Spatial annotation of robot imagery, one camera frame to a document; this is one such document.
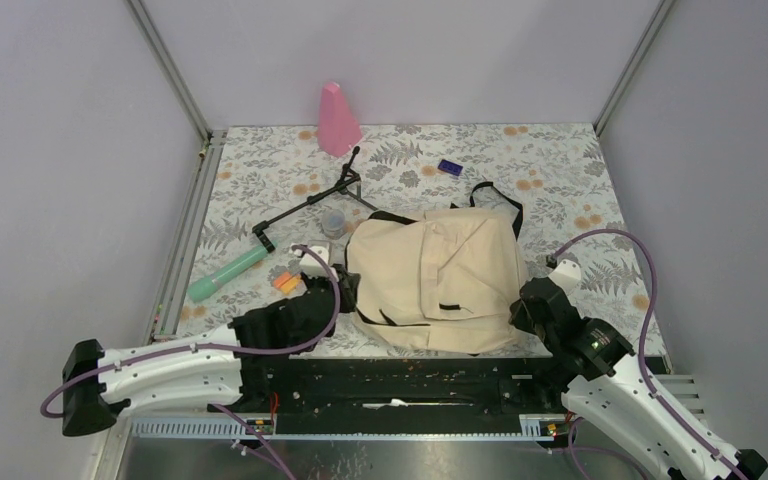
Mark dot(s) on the black folding tripod stand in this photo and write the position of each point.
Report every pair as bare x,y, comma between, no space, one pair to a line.
348,184

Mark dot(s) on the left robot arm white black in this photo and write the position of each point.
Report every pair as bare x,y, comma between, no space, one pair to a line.
100,385

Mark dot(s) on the clear jar of clips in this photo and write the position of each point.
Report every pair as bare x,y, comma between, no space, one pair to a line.
333,224

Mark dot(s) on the purple small block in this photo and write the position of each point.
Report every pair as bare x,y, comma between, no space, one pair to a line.
450,168

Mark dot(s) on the mint green tube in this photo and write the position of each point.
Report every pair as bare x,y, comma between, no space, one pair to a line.
210,284

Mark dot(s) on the cream canvas backpack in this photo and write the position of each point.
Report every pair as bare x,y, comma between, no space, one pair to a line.
441,280

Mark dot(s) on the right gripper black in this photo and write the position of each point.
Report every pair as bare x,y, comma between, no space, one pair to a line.
517,316

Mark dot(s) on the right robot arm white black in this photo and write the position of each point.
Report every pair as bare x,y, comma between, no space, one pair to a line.
622,371

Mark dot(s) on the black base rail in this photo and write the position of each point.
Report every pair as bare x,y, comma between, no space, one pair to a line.
461,396

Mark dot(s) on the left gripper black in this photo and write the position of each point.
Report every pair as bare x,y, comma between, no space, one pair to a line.
347,283

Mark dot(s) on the pink cone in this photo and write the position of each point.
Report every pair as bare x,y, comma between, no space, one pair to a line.
338,129

